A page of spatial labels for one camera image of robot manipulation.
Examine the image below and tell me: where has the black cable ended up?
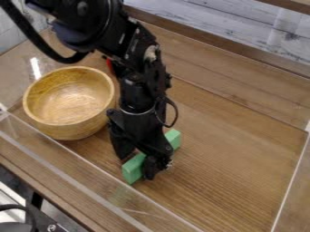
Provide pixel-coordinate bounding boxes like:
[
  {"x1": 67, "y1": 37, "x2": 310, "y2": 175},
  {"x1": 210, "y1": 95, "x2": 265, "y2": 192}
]
[{"x1": 0, "y1": 0, "x2": 180, "y2": 129}]

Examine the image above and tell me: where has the red felt ball with leaf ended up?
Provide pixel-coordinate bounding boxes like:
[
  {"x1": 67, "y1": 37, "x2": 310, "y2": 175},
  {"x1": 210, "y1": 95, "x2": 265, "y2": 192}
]
[{"x1": 107, "y1": 58, "x2": 114, "y2": 72}]

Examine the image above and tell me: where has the clear acrylic front wall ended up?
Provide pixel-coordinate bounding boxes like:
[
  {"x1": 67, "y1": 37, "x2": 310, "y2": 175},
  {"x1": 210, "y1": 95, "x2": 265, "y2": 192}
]
[{"x1": 0, "y1": 107, "x2": 202, "y2": 232}]

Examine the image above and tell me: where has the green rectangular block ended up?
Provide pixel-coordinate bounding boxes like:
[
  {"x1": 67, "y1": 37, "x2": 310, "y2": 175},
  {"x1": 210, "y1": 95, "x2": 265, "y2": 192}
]
[{"x1": 122, "y1": 129, "x2": 182, "y2": 185}]

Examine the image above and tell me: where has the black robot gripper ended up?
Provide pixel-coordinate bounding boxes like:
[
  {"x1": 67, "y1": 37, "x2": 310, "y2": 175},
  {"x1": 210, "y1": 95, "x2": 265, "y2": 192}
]
[{"x1": 107, "y1": 102, "x2": 174, "y2": 180}]

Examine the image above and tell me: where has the brown wooden bowl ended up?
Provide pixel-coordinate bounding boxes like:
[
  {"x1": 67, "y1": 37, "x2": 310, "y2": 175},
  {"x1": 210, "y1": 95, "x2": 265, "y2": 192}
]
[{"x1": 23, "y1": 66, "x2": 115, "y2": 140}]

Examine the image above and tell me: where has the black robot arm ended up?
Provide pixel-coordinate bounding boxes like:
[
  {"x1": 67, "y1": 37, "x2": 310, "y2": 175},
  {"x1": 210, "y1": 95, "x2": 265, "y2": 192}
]
[{"x1": 26, "y1": 0, "x2": 176, "y2": 179}]

